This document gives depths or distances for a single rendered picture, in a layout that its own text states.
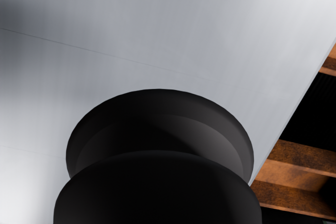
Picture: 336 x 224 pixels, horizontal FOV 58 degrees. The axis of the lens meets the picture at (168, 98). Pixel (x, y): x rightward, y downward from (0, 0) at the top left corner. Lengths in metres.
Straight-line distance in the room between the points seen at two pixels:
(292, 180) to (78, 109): 0.37
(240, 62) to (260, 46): 0.01
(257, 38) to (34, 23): 0.11
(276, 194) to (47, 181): 0.33
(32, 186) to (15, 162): 0.02
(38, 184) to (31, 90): 0.08
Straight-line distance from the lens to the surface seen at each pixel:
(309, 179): 0.50
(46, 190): 0.24
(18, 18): 0.17
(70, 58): 0.17
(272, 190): 0.47
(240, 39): 0.16
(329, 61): 0.37
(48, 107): 0.19
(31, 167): 0.23
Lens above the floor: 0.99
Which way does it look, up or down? 59 degrees down
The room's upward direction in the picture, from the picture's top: 180 degrees clockwise
